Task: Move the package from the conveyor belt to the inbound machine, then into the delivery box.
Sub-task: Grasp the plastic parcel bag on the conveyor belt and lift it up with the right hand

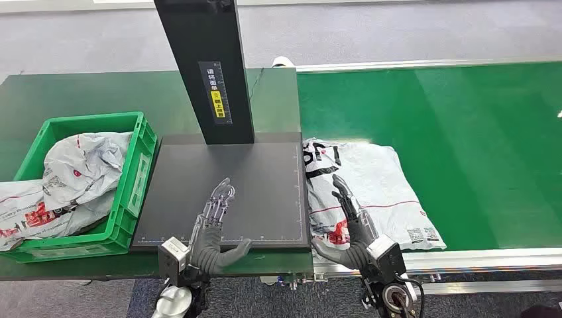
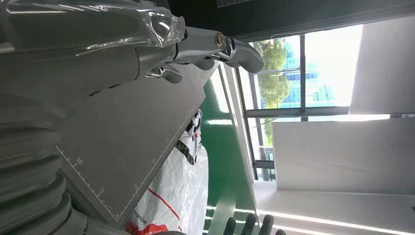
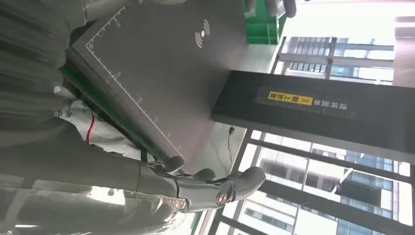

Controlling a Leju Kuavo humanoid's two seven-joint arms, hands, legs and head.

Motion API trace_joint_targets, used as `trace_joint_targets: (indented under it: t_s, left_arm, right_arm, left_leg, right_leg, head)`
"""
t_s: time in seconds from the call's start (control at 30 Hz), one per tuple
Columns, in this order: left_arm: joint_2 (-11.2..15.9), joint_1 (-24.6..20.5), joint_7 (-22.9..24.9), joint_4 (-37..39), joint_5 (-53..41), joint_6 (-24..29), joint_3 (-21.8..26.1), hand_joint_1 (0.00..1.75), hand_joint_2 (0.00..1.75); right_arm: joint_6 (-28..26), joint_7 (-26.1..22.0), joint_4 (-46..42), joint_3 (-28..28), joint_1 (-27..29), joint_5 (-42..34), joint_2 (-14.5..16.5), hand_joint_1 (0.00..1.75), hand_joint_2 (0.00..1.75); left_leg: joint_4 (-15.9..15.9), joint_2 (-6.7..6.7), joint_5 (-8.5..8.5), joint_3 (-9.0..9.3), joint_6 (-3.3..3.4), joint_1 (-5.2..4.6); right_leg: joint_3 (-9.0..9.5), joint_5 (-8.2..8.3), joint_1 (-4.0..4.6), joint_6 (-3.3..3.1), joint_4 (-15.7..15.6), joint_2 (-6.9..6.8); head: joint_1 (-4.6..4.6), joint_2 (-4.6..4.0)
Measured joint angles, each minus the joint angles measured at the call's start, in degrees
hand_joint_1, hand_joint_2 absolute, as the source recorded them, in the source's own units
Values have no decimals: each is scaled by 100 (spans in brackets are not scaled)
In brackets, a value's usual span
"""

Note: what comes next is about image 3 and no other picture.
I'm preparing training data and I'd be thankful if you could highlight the green plastic crate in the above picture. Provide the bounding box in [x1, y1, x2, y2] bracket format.
[243, 0, 288, 46]

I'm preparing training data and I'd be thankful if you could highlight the black inbound scanner machine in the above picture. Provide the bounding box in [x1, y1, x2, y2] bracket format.
[66, 0, 415, 176]

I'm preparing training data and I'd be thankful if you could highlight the thin black scanner cable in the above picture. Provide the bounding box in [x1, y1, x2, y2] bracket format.
[227, 125, 236, 174]

